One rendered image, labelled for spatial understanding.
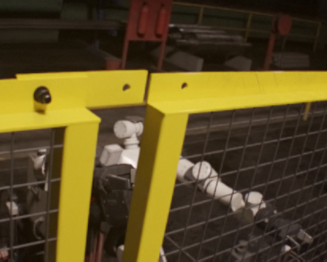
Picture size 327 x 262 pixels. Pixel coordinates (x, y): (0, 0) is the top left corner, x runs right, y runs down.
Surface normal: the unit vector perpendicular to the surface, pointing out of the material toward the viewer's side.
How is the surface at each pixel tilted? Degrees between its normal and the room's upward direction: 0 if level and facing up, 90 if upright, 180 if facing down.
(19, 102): 90
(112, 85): 90
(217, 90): 90
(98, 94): 90
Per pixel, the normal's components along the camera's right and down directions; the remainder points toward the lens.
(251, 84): 0.58, 0.36
